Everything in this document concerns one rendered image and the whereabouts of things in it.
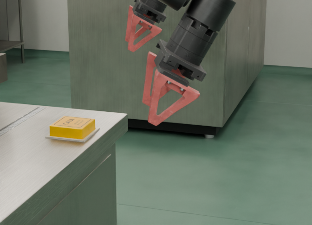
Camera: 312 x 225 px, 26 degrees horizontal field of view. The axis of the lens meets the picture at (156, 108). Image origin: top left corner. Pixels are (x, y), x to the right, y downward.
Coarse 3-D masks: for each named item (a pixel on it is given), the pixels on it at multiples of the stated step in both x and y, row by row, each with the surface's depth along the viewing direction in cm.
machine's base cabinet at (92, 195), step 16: (96, 160) 140; (112, 160) 149; (80, 176) 132; (96, 176) 140; (112, 176) 150; (64, 192) 125; (80, 192) 132; (96, 192) 140; (112, 192) 151; (48, 208) 119; (64, 208) 125; (80, 208) 133; (96, 208) 141; (112, 208) 152; (32, 224) 114; (48, 224) 119; (64, 224) 126; (80, 224) 134; (96, 224) 142; (112, 224) 152
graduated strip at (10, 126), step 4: (36, 108) 151; (40, 108) 151; (44, 108) 151; (28, 112) 148; (32, 112) 148; (36, 112) 148; (24, 116) 145; (28, 116) 145; (16, 120) 142; (20, 120) 142; (24, 120) 142; (8, 124) 140; (12, 124) 140; (16, 124) 140; (4, 128) 137; (8, 128) 137; (12, 128) 137; (0, 132) 135; (4, 132) 135
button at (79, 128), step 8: (64, 120) 135; (72, 120) 135; (80, 120) 135; (88, 120) 135; (56, 128) 131; (64, 128) 131; (72, 128) 130; (80, 128) 130; (88, 128) 133; (56, 136) 132; (64, 136) 131; (72, 136) 131; (80, 136) 130
